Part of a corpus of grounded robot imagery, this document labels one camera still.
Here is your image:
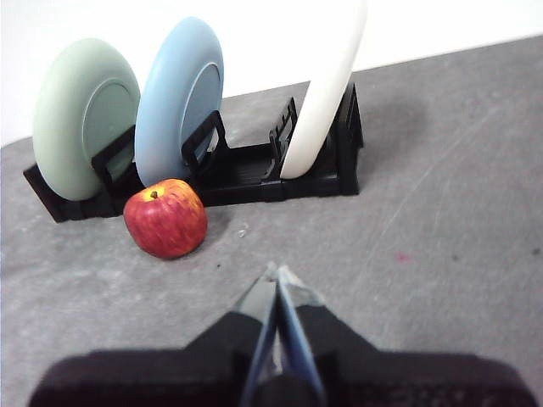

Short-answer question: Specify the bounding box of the beige plate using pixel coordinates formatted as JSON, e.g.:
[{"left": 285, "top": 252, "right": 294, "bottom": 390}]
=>
[{"left": 279, "top": 0, "right": 369, "bottom": 181}]

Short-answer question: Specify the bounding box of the blue plate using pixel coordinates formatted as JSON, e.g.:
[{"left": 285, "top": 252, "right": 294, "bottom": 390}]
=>
[{"left": 134, "top": 15, "right": 225, "bottom": 187}]

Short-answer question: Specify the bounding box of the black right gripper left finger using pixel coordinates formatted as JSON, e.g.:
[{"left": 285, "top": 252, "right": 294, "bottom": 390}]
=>
[{"left": 28, "top": 261, "right": 280, "bottom": 407}]

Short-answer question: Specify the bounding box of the green plate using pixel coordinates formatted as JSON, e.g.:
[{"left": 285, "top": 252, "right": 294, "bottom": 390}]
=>
[{"left": 32, "top": 37, "right": 142, "bottom": 200}]

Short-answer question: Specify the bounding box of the black plate rack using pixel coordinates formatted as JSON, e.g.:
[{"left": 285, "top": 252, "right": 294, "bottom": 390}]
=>
[{"left": 23, "top": 82, "right": 365, "bottom": 224}]

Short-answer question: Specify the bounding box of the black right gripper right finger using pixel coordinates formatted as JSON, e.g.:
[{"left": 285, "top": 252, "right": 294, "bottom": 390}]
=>
[{"left": 276, "top": 265, "right": 540, "bottom": 407}]

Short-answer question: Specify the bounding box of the red apple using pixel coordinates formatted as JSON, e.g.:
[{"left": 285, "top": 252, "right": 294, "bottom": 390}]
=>
[{"left": 123, "top": 178, "right": 209, "bottom": 260}]

